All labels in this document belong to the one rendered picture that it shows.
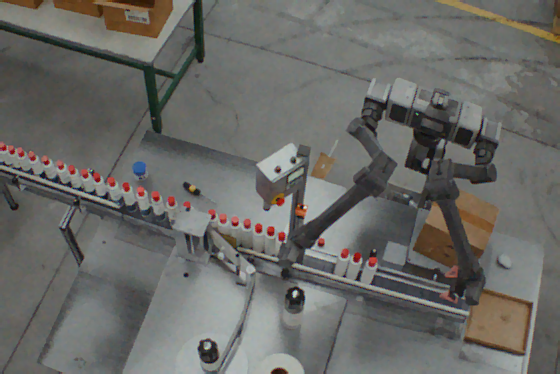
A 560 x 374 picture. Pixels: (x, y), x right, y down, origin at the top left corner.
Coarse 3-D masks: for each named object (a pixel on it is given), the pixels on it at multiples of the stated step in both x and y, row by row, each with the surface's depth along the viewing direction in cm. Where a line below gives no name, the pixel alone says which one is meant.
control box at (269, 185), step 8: (280, 152) 265; (288, 152) 265; (296, 152) 265; (264, 160) 262; (272, 160) 263; (280, 160) 263; (288, 160) 263; (304, 160) 264; (256, 168) 263; (264, 168) 261; (272, 168) 261; (288, 168) 261; (296, 168) 263; (256, 176) 268; (264, 176) 261; (272, 176) 259; (280, 176) 260; (304, 176) 273; (256, 184) 272; (264, 184) 265; (272, 184) 260; (280, 184) 264; (296, 184) 273; (264, 192) 270; (272, 192) 265; (280, 192) 269; (288, 192) 274; (264, 200) 275; (272, 200) 270
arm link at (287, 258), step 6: (294, 234) 263; (294, 246) 265; (300, 246) 266; (282, 252) 266; (288, 252) 264; (294, 252) 264; (300, 252) 265; (282, 258) 264; (288, 258) 262; (294, 258) 263; (282, 264) 266; (288, 264) 265
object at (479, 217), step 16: (464, 192) 302; (432, 208) 296; (464, 208) 297; (480, 208) 298; (496, 208) 298; (432, 224) 292; (464, 224) 293; (480, 224) 293; (432, 240) 301; (448, 240) 295; (480, 240) 289; (432, 256) 311; (448, 256) 304; (480, 256) 292
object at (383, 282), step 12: (132, 216) 316; (168, 216) 316; (168, 228) 313; (300, 264) 306; (312, 264) 307; (324, 264) 307; (324, 276) 304; (360, 276) 305; (384, 288) 302; (396, 288) 302; (408, 288) 302; (420, 288) 303; (408, 300) 299; (432, 300) 300; (444, 300) 300
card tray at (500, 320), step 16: (480, 304) 304; (496, 304) 304; (512, 304) 304; (528, 304) 304; (480, 320) 300; (496, 320) 300; (512, 320) 300; (528, 320) 300; (480, 336) 296; (496, 336) 296; (512, 336) 296; (528, 336) 293
